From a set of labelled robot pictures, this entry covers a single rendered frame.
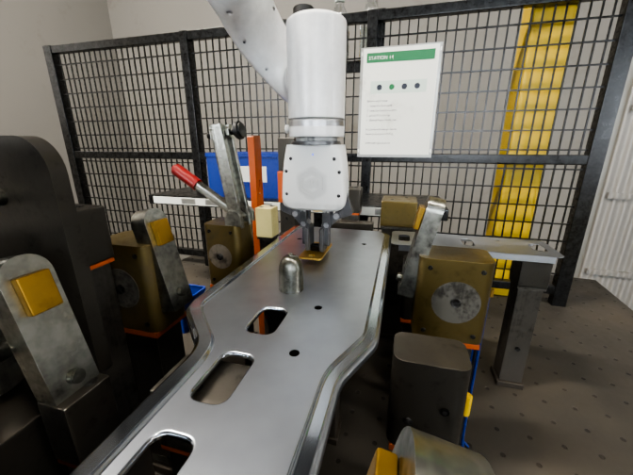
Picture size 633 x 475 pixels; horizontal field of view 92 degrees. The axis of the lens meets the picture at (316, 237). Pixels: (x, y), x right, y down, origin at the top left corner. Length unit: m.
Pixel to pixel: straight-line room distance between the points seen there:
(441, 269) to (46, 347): 0.40
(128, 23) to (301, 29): 2.94
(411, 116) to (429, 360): 0.80
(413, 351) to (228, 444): 0.18
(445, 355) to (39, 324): 0.34
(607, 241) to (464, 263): 2.02
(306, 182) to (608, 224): 2.09
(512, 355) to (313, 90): 0.63
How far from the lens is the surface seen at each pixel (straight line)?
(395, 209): 0.72
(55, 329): 0.32
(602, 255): 2.43
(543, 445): 0.73
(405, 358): 0.32
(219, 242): 0.56
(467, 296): 0.44
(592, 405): 0.86
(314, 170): 0.46
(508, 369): 0.79
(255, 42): 0.55
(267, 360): 0.29
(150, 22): 3.20
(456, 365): 0.33
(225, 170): 0.53
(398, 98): 1.02
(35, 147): 0.33
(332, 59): 0.47
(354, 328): 0.33
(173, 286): 0.43
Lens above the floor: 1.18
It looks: 17 degrees down
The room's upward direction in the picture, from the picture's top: straight up
